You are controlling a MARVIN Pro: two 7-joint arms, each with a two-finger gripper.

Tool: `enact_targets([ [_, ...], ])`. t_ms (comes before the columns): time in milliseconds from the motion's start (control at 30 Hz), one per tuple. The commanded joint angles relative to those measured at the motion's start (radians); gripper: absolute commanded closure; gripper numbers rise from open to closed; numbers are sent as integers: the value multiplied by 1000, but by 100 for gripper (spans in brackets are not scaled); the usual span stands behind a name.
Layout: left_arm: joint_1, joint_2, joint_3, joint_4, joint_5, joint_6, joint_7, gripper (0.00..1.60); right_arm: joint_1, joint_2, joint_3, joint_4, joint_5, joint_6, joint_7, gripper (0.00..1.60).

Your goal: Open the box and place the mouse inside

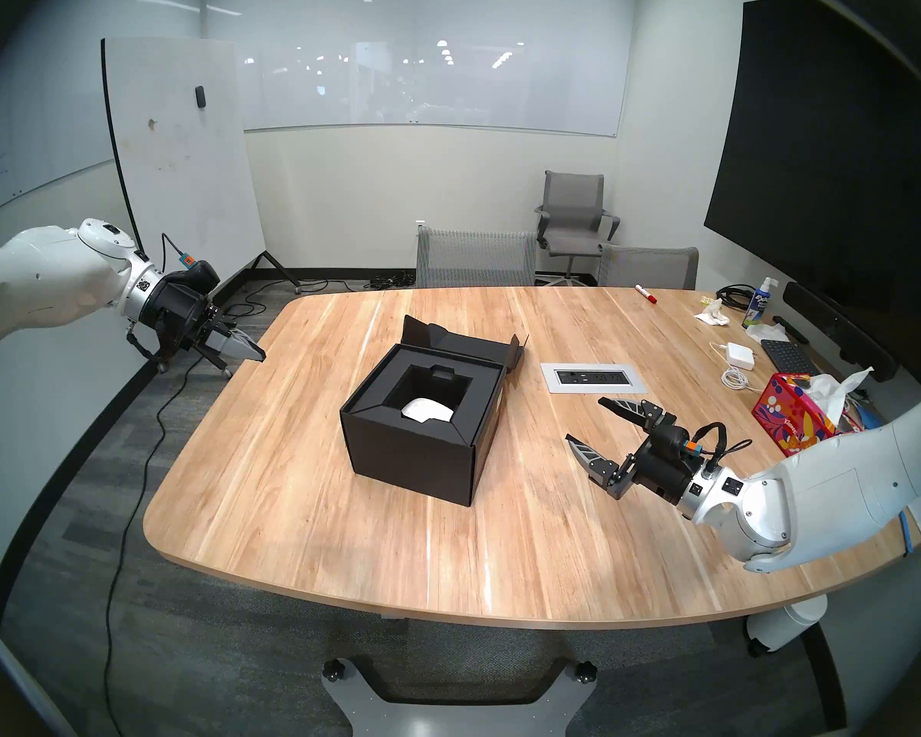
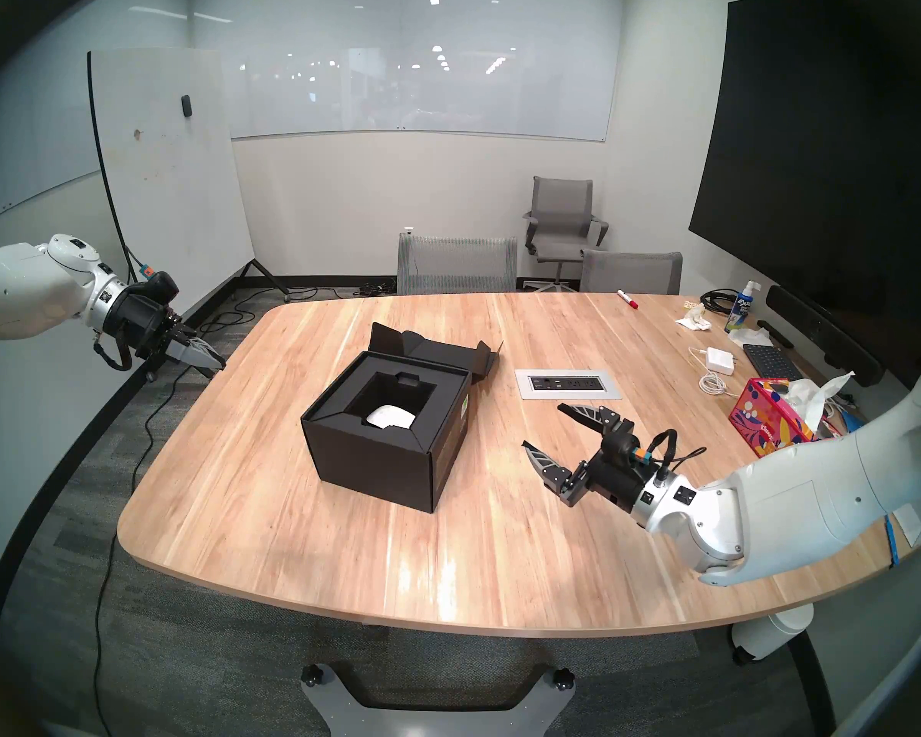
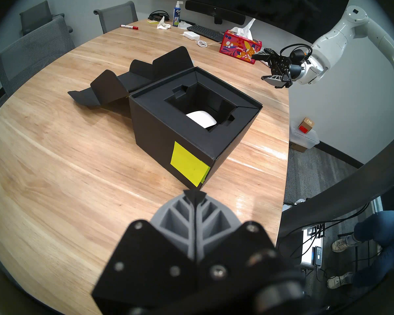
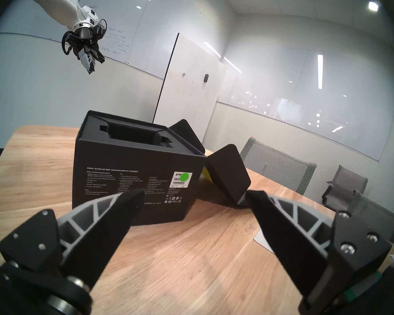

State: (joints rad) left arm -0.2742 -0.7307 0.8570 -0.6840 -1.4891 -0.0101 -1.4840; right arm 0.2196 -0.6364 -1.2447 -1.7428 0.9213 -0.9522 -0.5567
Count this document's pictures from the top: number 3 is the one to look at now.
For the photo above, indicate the whiteboard cleaner spray bottle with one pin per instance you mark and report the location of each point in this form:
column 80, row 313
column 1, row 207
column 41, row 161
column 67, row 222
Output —
column 176, row 15

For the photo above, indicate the colourful red tissue box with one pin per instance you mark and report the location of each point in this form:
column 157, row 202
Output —
column 239, row 48

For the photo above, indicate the flat white tissue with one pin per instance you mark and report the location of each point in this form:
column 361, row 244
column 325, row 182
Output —
column 184, row 25

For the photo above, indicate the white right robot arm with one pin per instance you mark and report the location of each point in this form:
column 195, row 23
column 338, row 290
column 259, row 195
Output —
column 341, row 45

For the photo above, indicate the white computer mouse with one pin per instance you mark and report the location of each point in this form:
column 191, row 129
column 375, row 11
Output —
column 202, row 118

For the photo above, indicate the black keyboard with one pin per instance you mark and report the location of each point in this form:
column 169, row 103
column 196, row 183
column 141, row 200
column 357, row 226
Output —
column 205, row 32

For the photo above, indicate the large black wall screen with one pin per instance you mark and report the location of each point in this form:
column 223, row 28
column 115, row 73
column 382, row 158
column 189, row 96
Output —
column 239, row 2

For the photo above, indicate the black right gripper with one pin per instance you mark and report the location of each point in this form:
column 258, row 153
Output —
column 285, row 68

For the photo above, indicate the grey fabric chair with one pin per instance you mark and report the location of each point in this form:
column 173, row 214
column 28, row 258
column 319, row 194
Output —
column 118, row 17

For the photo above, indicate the clear plastic container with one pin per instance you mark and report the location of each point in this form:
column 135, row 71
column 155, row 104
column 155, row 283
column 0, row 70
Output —
column 307, row 138

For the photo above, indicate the crumpled white tissue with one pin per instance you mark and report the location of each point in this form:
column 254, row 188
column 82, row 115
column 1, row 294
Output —
column 163, row 25

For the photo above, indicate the grey ribbed mesh chair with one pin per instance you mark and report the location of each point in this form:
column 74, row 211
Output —
column 36, row 55

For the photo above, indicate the blue jeans leg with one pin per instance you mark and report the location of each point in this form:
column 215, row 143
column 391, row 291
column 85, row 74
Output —
column 381, row 225
column 377, row 265

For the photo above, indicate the beige sneaker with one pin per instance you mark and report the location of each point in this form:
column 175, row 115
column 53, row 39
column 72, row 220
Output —
column 343, row 245
column 339, row 281

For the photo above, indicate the small brown carton red label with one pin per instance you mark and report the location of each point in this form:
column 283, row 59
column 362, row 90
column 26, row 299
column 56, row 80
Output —
column 306, row 125

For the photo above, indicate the white tissue in box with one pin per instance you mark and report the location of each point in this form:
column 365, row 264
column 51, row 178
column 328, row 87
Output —
column 244, row 30

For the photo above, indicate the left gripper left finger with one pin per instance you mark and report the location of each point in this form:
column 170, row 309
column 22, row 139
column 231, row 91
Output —
column 151, row 258

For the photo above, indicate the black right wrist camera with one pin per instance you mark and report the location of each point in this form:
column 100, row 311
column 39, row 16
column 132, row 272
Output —
column 297, row 54

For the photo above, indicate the white power adapter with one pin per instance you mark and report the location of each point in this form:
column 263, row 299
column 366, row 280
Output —
column 191, row 36

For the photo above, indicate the black cardboard box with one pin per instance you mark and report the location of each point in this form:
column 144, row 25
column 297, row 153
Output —
column 157, row 130

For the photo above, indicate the chartreuse sticky note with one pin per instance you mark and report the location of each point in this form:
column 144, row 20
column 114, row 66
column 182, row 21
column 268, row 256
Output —
column 188, row 165

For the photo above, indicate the brown cardboard box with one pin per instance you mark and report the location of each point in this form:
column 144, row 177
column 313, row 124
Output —
column 298, row 147

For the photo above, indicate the red whiteboard marker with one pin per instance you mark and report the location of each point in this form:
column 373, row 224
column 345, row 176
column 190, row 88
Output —
column 129, row 27

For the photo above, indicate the grey office chair with armrests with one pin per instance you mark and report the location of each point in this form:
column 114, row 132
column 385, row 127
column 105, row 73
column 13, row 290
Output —
column 37, row 15

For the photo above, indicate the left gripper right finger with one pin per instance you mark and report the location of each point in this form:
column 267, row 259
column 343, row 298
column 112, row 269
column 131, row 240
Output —
column 226, row 248

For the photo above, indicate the white floor power unit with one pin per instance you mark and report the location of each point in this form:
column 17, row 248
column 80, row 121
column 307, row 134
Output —
column 312, row 248

